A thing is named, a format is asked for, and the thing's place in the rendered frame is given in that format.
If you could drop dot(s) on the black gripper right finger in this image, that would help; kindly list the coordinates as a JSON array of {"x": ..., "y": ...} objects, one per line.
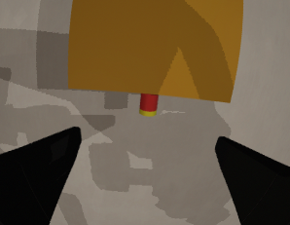
[{"x": 259, "y": 185}]

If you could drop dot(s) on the red axle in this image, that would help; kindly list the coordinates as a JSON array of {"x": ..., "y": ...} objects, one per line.
[{"x": 148, "y": 105}]

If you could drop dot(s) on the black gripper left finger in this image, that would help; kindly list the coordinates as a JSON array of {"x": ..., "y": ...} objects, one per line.
[{"x": 32, "y": 177}]

